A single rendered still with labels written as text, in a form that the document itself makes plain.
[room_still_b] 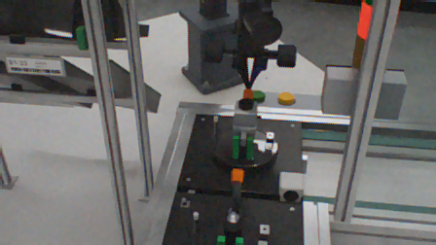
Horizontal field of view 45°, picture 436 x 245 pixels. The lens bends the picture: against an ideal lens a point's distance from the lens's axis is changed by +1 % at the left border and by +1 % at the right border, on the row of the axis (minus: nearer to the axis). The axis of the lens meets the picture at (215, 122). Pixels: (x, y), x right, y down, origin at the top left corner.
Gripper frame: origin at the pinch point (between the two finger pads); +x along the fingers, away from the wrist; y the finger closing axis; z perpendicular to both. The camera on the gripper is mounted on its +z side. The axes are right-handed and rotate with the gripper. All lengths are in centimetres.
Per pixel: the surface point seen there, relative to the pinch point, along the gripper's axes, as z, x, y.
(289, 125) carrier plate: -1.0, 11.8, -9.4
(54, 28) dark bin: -28.7, -22.8, 27.4
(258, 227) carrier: -33.4, 10.1, -4.6
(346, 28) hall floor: 251, 107, -53
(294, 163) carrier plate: -13.7, 11.8, -10.7
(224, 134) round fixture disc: -8.4, 10.0, 4.2
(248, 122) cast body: -13.8, 2.2, -1.1
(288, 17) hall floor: 265, 107, -12
